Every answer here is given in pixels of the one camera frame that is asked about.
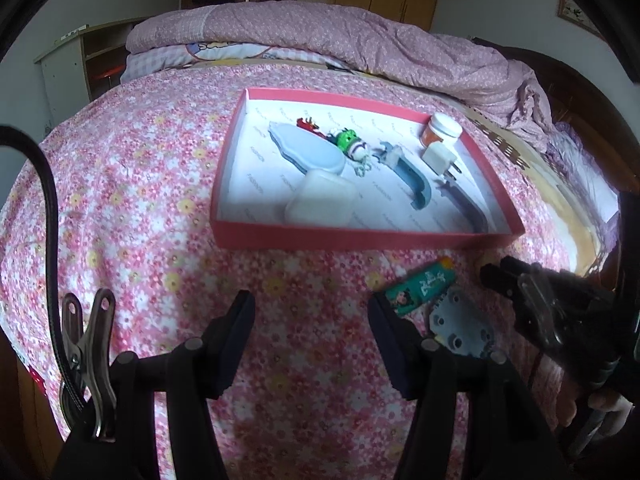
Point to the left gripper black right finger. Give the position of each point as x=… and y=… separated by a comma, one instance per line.
x=421, y=375

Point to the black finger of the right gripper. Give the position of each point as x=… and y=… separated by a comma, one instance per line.
x=530, y=265
x=489, y=279

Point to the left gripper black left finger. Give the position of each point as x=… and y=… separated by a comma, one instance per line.
x=199, y=370

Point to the green lighter with orange cap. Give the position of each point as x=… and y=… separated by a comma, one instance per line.
x=422, y=287

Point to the white wall charger plug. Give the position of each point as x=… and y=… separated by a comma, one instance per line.
x=441, y=160

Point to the white cap orange jar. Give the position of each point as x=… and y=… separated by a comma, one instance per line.
x=441, y=128

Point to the blue curved hook tool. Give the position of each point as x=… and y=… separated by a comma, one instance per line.
x=393, y=157

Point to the white earbuds case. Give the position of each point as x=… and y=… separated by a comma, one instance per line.
x=322, y=199

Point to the green frog keychain toy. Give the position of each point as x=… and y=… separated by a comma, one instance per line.
x=352, y=145

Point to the grey oval plastic lid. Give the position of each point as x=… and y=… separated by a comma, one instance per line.
x=306, y=151

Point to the red small toy figure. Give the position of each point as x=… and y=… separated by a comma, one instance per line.
x=309, y=125

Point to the dark grey curved tool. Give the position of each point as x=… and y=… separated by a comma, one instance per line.
x=476, y=217

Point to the grey metal plate with holes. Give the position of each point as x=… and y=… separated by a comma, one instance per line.
x=460, y=326

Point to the silver metal clip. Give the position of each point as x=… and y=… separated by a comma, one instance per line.
x=87, y=349

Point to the dark wooden headboard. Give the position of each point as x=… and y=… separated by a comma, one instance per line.
x=576, y=100

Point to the purple folded quilt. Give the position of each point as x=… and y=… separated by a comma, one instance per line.
x=505, y=91

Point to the pink floral bed sheet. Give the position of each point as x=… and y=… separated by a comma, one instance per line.
x=134, y=172

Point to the red shallow cardboard box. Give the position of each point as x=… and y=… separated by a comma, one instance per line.
x=254, y=183

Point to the cartoon print pillow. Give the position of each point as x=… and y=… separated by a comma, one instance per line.
x=182, y=55

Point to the white bedside shelf cabinet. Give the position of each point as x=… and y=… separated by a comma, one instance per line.
x=83, y=65

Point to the framed wall picture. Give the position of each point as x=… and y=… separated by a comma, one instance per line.
x=569, y=11

